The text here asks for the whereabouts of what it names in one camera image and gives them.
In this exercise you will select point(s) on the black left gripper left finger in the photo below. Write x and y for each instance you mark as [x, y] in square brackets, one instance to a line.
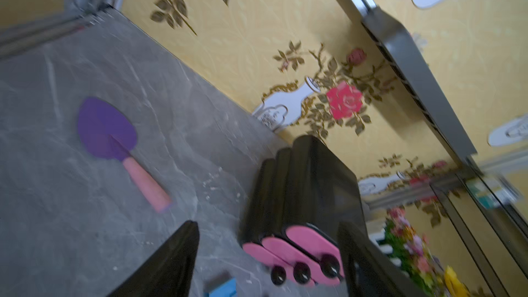
[169, 270]

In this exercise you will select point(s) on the blue binder clip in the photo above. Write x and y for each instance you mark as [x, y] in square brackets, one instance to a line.
[221, 288]

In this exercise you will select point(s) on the black pink drawer cabinet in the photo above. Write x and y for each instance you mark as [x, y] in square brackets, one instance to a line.
[291, 223]

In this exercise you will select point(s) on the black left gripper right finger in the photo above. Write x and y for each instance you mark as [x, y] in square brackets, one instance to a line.
[368, 272]

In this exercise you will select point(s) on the flower box white fence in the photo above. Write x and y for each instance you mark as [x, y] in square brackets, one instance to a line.
[409, 251]

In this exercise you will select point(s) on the purple pink toy shovel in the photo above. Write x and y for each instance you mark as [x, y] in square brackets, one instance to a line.
[106, 133]

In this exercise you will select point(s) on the grey wall shelf tray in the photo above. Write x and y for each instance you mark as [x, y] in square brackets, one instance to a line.
[397, 45]

